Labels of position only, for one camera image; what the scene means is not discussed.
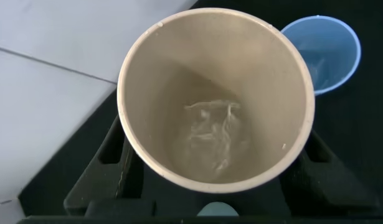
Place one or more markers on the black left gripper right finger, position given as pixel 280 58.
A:
pixel 322 183

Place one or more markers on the beige plastic cup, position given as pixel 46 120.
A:
pixel 216 77

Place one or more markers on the light blue plastic cup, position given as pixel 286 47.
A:
pixel 331 53

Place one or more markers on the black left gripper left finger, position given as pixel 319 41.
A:
pixel 110 174

